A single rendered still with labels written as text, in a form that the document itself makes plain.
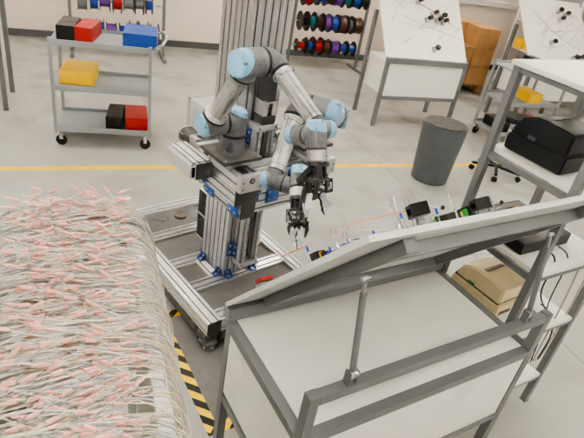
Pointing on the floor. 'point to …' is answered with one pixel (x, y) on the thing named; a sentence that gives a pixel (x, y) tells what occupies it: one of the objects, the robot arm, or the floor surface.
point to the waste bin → (437, 149)
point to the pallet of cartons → (478, 51)
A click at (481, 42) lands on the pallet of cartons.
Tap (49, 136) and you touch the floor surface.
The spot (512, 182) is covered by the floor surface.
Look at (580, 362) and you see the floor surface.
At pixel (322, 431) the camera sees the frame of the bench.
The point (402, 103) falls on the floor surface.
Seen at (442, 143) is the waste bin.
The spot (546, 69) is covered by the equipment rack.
